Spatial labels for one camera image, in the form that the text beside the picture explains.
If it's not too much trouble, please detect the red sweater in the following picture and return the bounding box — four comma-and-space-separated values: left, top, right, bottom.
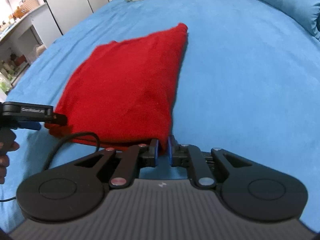
46, 23, 188, 150

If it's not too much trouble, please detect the person's left hand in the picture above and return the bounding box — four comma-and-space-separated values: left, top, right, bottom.
0, 141, 20, 185

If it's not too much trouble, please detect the white shelf unit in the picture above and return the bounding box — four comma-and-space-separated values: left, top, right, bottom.
1, 3, 62, 94

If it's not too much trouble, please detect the blue bed sheet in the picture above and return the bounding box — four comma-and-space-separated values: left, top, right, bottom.
8, 0, 319, 231

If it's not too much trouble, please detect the black cable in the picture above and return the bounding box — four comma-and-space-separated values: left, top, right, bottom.
0, 132, 101, 202

